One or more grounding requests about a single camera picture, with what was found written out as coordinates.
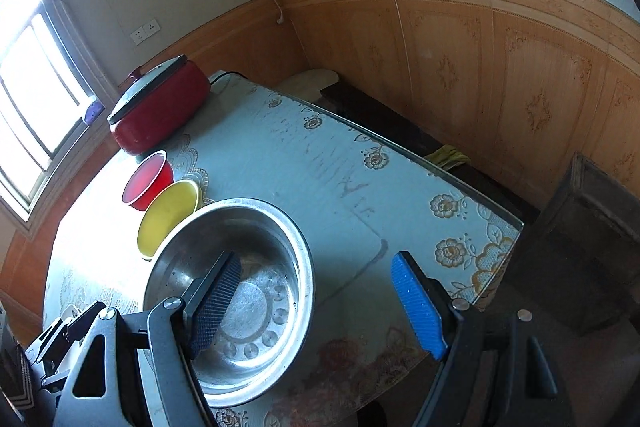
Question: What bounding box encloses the stainless steel bowl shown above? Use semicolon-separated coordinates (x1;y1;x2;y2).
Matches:
142;198;314;409

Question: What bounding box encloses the yellow plastic bowl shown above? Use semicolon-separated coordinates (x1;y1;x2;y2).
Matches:
137;179;201;260

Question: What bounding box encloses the red plastic bowl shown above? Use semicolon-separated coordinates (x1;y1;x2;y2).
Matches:
122;150;174;211

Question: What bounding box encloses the floral plastic tablecloth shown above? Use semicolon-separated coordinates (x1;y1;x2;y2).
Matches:
43;75;523;426

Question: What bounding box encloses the yellow green cloth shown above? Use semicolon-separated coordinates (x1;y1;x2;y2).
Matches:
424;144;470;171

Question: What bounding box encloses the dark wooden stool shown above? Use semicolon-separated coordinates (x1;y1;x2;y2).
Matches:
506;153;639;336

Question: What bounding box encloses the red electric cooking pot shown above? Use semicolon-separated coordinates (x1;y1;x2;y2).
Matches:
108;59;210;155

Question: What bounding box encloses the window with metal bars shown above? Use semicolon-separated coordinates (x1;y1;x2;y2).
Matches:
1;0;116;233

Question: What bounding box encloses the blue white pack on sill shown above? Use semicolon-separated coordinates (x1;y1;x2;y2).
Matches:
82;98;105;126

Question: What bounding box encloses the pot lid with red knob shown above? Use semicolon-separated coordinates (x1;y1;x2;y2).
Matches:
107;54;188;124

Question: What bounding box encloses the white wall power socket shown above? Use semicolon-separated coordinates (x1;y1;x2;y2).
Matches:
130;18;160;46

